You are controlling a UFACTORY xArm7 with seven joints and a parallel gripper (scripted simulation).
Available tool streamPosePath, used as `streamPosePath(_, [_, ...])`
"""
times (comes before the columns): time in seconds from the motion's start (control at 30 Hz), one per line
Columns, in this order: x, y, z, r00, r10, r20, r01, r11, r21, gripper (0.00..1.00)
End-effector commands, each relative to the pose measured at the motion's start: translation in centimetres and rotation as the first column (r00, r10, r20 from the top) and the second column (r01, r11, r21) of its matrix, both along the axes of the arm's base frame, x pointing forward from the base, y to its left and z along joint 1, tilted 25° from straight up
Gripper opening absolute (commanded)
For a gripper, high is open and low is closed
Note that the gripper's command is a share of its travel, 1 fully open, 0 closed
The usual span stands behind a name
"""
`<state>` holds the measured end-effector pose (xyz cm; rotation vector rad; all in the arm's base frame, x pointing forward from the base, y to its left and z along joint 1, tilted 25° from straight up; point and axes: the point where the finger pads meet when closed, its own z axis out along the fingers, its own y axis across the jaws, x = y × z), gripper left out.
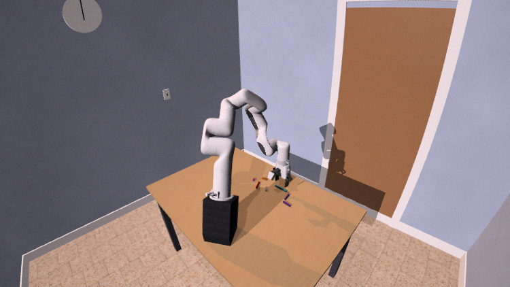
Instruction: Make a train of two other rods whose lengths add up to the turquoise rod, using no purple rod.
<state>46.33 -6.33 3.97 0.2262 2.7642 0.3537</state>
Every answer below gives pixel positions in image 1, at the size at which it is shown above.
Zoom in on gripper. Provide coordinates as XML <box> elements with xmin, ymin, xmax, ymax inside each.
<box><xmin>273</xmin><ymin>163</ymin><xmax>292</xmax><ymax>187</ymax></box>

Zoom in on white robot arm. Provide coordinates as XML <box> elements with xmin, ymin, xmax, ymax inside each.
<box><xmin>201</xmin><ymin>89</ymin><xmax>290</xmax><ymax>201</ymax></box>

